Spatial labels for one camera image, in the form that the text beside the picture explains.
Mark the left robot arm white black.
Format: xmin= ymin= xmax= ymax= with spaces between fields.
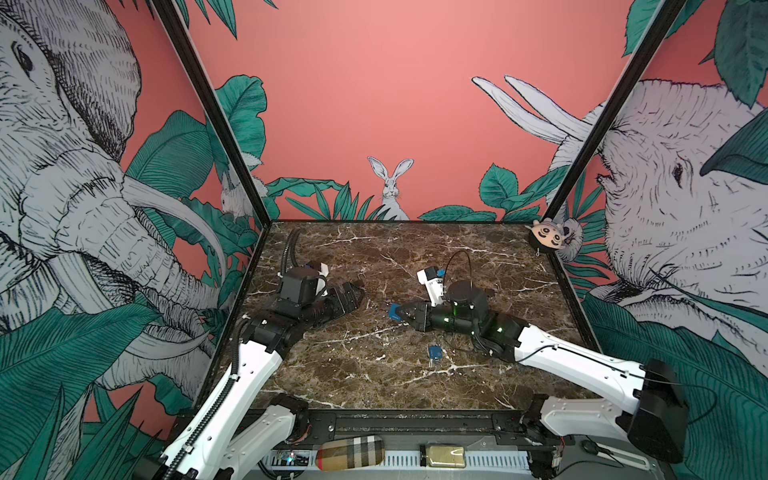
xmin=132 ymin=230 xmax=364 ymax=479

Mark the gold rectangular box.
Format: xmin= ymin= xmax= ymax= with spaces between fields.
xmin=420 ymin=444 xmax=466 ymax=469

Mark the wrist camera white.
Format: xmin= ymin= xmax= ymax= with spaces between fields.
xmin=307 ymin=260 xmax=330 ymax=299
xmin=417 ymin=266 xmax=445 ymax=306

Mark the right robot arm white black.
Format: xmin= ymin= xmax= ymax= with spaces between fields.
xmin=390 ymin=279 xmax=689 ymax=464

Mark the black front rail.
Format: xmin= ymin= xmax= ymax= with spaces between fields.
xmin=239 ymin=409 xmax=655 ymax=448

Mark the small circuit board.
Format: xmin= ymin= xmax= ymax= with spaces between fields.
xmin=271 ymin=450 xmax=312 ymax=469

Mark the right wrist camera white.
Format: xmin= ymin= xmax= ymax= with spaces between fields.
xmin=417 ymin=266 xmax=445 ymax=306

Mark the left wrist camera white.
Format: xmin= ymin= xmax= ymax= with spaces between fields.
xmin=307 ymin=260 xmax=330 ymax=299

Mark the plaid cylindrical case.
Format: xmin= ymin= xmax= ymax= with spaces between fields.
xmin=315 ymin=435 xmax=386 ymax=472

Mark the cartoon face sticker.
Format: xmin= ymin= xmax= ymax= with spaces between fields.
xmin=527 ymin=218 xmax=567 ymax=251

